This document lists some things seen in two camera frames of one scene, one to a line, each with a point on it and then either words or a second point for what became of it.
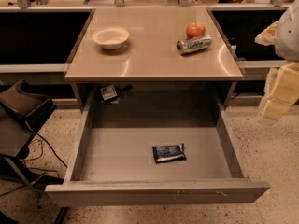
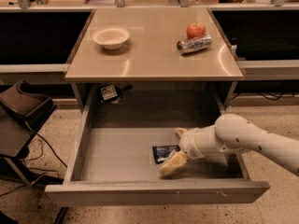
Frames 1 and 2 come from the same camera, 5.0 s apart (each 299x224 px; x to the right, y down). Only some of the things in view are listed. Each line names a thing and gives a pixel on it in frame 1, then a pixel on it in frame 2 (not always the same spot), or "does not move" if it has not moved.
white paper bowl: x=110 y=38 does not move
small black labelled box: x=108 y=93 does not move
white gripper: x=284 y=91 -> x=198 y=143
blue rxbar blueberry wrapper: x=165 y=153 does not move
